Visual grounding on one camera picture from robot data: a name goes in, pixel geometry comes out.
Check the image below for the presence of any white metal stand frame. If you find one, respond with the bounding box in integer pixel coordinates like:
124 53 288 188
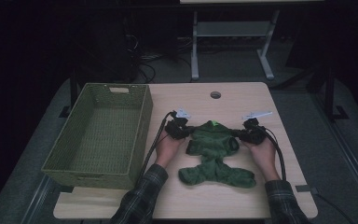
190 8 281 82

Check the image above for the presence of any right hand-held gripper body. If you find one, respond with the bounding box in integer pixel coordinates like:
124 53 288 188
237 110 273 146

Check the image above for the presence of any grey tape piece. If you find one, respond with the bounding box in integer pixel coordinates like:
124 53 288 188
295 184 319 194

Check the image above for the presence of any black metal stand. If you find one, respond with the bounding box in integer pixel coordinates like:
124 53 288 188
323 59 350 121

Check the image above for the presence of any hand-held gripper black cable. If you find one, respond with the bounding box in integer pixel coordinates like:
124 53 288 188
255 124 287 182
135 110 177 188

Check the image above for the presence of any green fleece pet garment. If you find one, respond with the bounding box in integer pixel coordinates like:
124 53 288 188
177 119 257 189

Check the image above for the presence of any person's right hand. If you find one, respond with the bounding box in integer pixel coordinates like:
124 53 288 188
241 136 281 183

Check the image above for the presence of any right hand-held gripper black cable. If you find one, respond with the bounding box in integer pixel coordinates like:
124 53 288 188
255 124 287 182

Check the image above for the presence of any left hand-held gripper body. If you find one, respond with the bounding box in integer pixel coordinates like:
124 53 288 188
164 107 196 141

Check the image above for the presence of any black metal table leg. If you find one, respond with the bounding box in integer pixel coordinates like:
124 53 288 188
58 69 79 119

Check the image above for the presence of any person's left hand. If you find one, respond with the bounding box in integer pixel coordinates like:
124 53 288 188
154 129 186 169

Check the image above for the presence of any thin black floor cable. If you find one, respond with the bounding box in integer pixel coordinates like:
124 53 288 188
315 192 355 224

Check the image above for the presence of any green woven basket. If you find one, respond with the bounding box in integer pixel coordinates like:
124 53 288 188
40 82 154 190

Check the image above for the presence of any bundle of floor cables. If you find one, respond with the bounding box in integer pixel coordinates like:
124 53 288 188
124 34 194 84

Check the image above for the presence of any metal floor rail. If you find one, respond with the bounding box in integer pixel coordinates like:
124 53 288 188
310 92 358 216
20 175 55 224

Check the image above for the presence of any left hand-held gripper black cable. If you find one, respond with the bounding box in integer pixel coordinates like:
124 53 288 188
135 110 177 188

